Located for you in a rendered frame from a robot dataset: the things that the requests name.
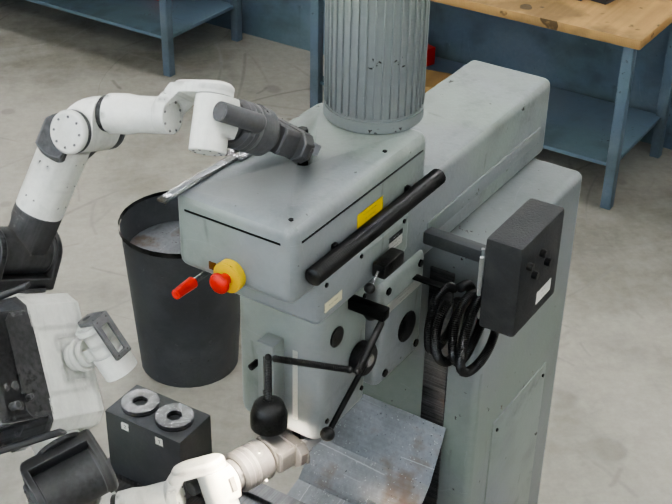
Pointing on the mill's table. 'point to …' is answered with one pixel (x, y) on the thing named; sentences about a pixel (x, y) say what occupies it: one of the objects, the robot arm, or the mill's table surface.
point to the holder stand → (154, 435)
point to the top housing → (295, 203)
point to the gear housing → (350, 279)
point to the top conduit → (341, 253)
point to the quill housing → (315, 419)
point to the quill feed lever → (350, 386)
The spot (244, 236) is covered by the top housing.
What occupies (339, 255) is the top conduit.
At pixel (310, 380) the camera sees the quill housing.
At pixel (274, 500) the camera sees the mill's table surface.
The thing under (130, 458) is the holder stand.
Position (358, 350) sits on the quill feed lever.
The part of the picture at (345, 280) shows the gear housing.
